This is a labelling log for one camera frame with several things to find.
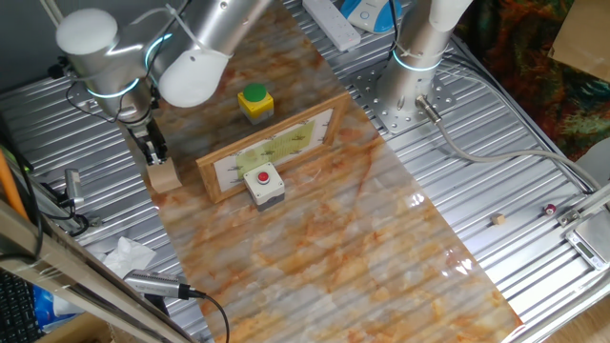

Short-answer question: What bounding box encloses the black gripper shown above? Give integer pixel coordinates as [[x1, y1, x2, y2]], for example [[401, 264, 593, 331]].
[[124, 116, 168, 167]]

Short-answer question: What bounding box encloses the large light wooden cube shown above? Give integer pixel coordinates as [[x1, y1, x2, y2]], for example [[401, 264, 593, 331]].
[[145, 156, 183, 194]]

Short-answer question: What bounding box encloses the grey round object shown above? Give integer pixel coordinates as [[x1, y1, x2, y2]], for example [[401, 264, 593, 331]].
[[574, 137, 610, 192]]

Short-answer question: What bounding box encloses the white crumpled tissue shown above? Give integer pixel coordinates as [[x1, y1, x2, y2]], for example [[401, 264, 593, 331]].
[[88, 236, 157, 280]]

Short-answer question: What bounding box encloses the yellow box green button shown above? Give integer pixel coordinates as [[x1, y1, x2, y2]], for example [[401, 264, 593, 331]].
[[236, 82, 275, 126]]

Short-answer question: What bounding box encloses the grey box red button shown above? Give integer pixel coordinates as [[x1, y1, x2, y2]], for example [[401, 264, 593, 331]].
[[242, 161, 287, 212]]

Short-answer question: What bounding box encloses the orange rod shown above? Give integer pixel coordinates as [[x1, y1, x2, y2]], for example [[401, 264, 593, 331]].
[[0, 150, 28, 220]]

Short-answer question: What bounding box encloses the large aluminium beam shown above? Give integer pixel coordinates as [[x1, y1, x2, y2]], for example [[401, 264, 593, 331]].
[[0, 199, 192, 343]]

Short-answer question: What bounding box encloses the aluminium pole stand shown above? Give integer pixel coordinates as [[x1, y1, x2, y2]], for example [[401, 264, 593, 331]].
[[38, 0, 63, 25]]

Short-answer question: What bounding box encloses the blue tissue pack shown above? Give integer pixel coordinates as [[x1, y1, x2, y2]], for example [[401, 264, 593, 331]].
[[32, 285, 87, 333]]

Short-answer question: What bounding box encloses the marble pattern mat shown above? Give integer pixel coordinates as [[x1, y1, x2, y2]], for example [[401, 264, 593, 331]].
[[92, 0, 524, 343]]

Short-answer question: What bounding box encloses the black keyboard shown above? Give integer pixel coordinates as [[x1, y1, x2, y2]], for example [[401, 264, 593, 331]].
[[0, 269, 44, 343]]

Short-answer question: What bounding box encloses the white power strip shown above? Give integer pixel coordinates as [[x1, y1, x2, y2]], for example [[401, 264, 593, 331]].
[[302, 0, 362, 52]]

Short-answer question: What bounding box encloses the blue white device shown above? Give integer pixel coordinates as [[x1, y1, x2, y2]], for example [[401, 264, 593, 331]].
[[340, 0, 404, 34]]

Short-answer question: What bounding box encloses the colourful patterned cloth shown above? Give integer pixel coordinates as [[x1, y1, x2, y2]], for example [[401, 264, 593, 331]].
[[455, 0, 610, 163]]

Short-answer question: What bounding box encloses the brown cardboard sheet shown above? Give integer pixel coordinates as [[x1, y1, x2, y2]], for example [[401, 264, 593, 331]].
[[547, 0, 610, 85]]

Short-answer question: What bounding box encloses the digital scale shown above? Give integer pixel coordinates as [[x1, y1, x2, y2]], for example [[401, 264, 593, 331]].
[[564, 209, 610, 272]]

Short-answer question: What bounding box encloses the small silver camera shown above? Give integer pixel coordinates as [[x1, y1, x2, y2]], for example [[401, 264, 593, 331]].
[[64, 168, 86, 207]]

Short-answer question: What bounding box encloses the wooden picture frame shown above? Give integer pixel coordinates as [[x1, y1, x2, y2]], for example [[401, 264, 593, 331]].
[[194, 91, 353, 205]]

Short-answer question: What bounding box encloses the silver cylindrical camera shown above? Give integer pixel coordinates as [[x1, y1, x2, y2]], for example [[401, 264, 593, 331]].
[[122, 269, 194, 301]]

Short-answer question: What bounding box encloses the black camera cable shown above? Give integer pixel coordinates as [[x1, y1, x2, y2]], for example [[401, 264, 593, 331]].
[[190, 290, 231, 343]]

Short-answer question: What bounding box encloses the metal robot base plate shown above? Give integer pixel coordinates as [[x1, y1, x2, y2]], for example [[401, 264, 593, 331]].
[[350, 61, 458, 135]]

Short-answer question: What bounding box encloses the black braided cable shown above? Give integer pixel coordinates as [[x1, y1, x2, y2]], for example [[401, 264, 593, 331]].
[[389, 0, 401, 53]]

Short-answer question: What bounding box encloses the thick grey cable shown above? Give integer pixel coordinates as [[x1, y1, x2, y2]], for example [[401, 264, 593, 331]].
[[415, 93, 602, 192]]

